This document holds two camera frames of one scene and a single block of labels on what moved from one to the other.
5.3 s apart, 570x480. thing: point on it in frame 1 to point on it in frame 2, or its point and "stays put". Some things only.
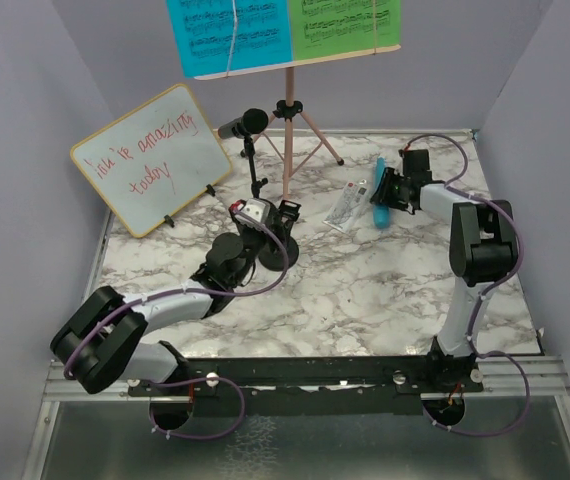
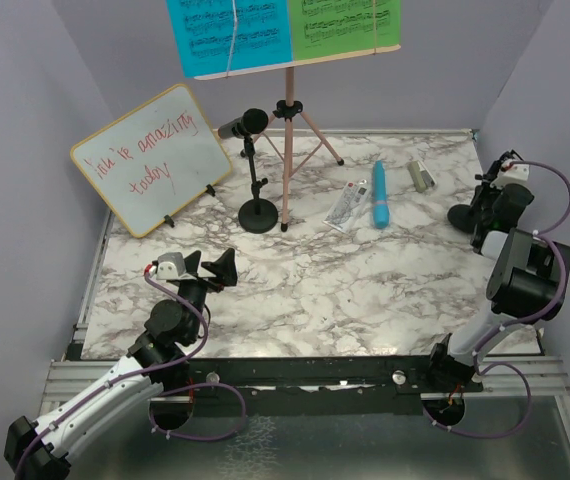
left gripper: x=282 y=228 to x=222 y=268
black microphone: x=252 y=121 stays put
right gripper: x=382 y=195 to x=483 y=191
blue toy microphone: x=380 y=214 stays put
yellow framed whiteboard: x=155 y=160 stays put
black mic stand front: x=271 y=256 to x=464 y=217
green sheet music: x=330 y=28 stays put
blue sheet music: x=214 y=36 stays put
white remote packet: x=345 y=211 stays put
